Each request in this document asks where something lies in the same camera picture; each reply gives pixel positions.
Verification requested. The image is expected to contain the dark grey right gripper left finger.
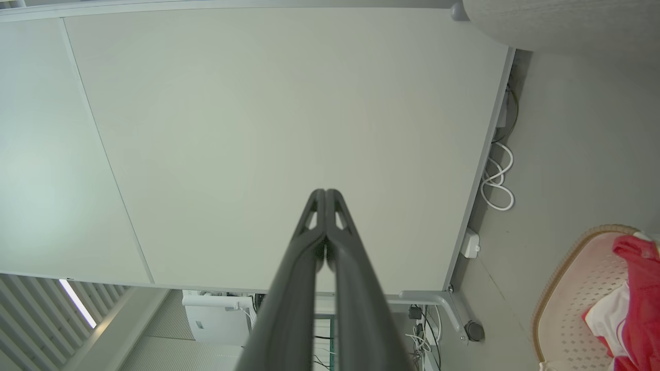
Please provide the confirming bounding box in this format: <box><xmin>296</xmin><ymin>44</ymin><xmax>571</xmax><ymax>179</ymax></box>
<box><xmin>235</xmin><ymin>189</ymin><xmax>327</xmax><ymax>371</ymax></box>

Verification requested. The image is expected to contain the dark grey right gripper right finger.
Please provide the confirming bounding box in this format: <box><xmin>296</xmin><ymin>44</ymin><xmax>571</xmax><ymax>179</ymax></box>
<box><xmin>326</xmin><ymin>189</ymin><xmax>413</xmax><ymax>371</ymax></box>

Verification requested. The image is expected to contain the red and white garment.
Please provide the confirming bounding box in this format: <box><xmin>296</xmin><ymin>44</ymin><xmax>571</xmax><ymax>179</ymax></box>
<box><xmin>613</xmin><ymin>234</ymin><xmax>660</xmax><ymax>371</ymax></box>
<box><xmin>582</xmin><ymin>282</ymin><xmax>632</xmax><ymax>359</ymax></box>

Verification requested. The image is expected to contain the white office machine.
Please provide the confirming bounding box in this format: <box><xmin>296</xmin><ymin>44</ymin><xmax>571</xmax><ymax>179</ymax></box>
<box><xmin>182</xmin><ymin>290</ymin><xmax>257</xmax><ymax>347</ymax></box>

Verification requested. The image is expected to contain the white power box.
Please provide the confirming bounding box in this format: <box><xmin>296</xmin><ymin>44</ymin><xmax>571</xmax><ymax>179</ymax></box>
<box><xmin>460</xmin><ymin>228</ymin><xmax>481</xmax><ymax>259</ymax></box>

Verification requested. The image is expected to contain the pale partition panel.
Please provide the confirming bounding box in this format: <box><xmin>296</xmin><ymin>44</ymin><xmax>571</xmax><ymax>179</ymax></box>
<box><xmin>0</xmin><ymin>18</ymin><xmax>154</xmax><ymax>285</ymax></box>
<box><xmin>62</xmin><ymin>8</ymin><xmax>516</xmax><ymax>295</ymax></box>

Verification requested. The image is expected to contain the ceiling light strip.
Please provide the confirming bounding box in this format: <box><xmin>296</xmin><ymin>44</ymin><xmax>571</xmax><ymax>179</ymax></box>
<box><xmin>59</xmin><ymin>278</ymin><xmax>97</xmax><ymax>329</ymax></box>

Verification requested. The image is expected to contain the cream perforated laundry basket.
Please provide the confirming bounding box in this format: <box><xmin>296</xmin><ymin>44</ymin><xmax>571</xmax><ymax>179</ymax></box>
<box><xmin>531</xmin><ymin>224</ymin><xmax>660</xmax><ymax>371</ymax></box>

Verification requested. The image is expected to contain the tangled cable bundle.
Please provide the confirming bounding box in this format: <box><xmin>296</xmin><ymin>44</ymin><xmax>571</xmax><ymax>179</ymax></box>
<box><xmin>405</xmin><ymin>304</ymin><xmax>443</xmax><ymax>371</ymax></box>

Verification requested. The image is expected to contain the white looped cable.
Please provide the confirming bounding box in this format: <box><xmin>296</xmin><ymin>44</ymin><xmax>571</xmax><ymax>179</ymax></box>
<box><xmin>480</xmin><ymin>142</ymin><xmax>516</xmax><ymax>212</ymax></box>

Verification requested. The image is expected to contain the thin black floor cable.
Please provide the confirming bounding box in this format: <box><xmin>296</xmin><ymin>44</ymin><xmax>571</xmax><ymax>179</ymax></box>
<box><xmin>492</xmin><ymin>85</ymin><xmax>520</xmax><ymax>145</ymax></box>

